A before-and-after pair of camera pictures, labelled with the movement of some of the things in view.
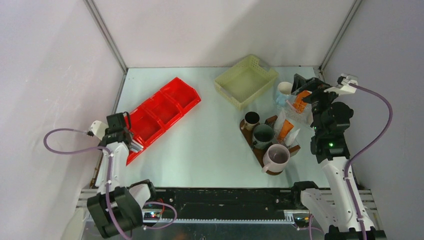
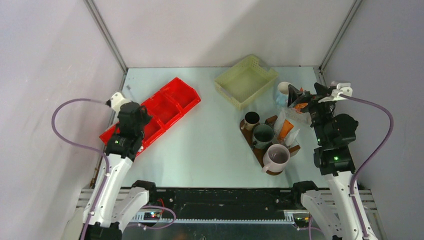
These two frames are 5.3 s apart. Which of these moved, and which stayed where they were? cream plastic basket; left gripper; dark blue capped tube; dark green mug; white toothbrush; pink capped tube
Moved: white toothbrush; left gripper
Stayed: pink capped tube; dark green mug; cream plastic basket; dark blue capped tube
